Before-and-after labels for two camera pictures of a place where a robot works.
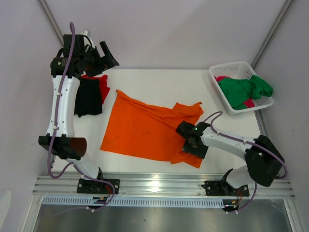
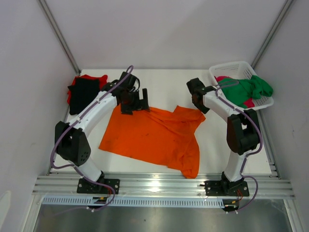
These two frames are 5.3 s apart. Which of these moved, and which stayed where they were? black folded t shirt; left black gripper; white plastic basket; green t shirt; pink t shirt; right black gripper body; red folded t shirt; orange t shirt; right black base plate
Moved: right black gripper body; orange t shirt; left black gripper
Stayed: green t shirt; pink t shirt; red folded t shirt; white plastic basket; right black base plate; black folded t shirt
